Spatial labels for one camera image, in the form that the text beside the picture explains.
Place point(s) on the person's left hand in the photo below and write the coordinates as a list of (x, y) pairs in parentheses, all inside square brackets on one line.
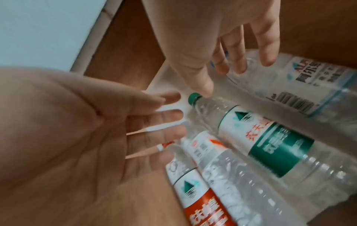
[(200, 28)]

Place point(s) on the orange white label water bottle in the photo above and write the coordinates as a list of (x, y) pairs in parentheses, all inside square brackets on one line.
[(237, 187)]

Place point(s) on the white baseboard strip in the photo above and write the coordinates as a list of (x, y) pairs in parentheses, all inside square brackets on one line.
[(94, 33)]

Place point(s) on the red label water bottle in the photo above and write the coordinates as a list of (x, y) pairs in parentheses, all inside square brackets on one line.
[(195, 198)]

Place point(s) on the person's right hand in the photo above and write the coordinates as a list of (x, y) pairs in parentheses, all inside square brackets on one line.
[(61, 136)]

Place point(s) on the green label water bottle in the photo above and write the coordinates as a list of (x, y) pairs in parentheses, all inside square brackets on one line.
[(267, 139)]

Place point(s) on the blue label water bottle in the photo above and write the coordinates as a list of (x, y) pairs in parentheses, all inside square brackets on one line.
[(306, 88)]

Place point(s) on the white plastic bin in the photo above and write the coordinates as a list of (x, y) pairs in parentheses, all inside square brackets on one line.
[(167, 81)]

